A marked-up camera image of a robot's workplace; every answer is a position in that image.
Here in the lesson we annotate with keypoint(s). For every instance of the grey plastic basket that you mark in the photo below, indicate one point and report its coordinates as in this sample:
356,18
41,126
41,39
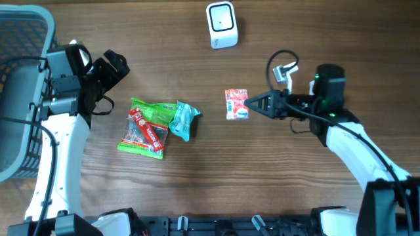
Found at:
27,33

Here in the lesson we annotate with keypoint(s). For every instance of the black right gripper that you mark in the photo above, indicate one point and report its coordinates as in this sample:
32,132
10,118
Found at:
273,112

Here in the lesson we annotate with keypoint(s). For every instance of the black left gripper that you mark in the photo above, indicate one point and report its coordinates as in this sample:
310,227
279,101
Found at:
113,77

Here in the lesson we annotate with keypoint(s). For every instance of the red chocolate bar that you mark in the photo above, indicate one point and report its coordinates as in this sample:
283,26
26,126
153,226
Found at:
145,128

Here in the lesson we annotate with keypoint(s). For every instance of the green candy bag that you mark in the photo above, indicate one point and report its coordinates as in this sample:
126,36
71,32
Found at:
159,115

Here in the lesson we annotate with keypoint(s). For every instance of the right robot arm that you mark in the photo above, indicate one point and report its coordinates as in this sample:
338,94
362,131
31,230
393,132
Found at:
390,205

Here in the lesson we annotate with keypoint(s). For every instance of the black mounting rail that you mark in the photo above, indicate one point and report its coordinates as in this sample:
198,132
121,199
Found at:
282,226

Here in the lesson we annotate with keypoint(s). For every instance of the red tissue pack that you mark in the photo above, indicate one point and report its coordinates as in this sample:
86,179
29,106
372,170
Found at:
235,104

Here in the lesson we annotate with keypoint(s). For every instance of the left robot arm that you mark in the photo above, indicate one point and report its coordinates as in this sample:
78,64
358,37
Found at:
65,115

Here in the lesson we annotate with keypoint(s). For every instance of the teal snack packet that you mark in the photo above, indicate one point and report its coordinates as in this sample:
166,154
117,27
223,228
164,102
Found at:
184,115

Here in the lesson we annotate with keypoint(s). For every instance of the white barcode scanner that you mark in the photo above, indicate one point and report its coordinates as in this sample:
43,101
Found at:
223,28

